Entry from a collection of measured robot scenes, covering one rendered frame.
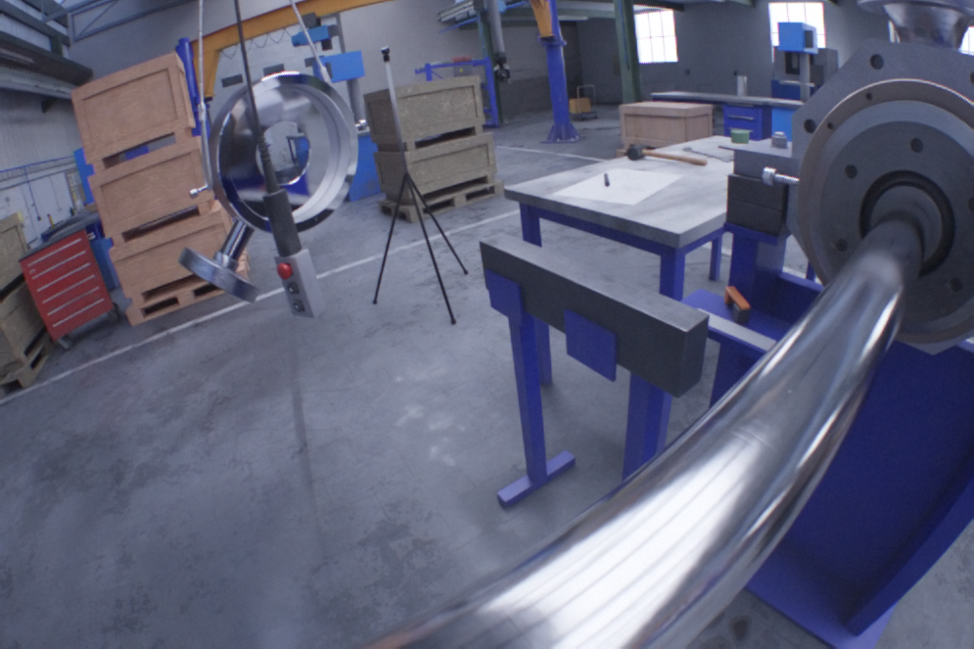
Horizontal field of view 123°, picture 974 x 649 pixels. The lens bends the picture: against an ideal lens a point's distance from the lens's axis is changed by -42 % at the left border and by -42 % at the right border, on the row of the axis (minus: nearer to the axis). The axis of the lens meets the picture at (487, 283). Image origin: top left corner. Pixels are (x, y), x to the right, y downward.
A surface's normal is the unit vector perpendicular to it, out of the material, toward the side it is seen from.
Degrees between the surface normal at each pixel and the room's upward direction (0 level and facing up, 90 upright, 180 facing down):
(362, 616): 0
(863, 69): 90
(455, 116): 90
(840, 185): 90
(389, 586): 0
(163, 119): 90
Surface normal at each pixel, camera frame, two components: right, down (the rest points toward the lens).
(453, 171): 0.60, 0.27
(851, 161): -0.83, 0.33
